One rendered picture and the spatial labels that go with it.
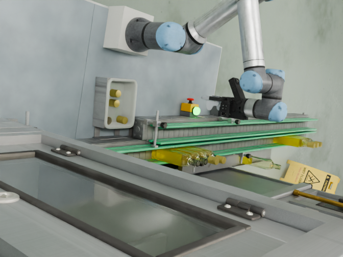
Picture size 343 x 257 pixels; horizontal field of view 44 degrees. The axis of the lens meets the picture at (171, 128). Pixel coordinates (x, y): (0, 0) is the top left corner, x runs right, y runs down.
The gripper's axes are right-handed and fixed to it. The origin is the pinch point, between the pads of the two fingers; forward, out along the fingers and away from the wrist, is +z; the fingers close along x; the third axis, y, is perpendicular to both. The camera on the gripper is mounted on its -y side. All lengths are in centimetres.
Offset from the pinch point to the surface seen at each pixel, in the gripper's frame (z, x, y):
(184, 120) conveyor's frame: 30.0, 22.7, 15.1
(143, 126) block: 29.8, -7.0, 17.6
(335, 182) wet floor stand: 60, 340, 98
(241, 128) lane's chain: 30, 78, 21
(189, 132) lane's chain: 29.9, 27.4, 22.0
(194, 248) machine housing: -83, -111, 9
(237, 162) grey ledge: 30, 78, 43
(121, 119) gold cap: 37.3, -13.8, 15.0
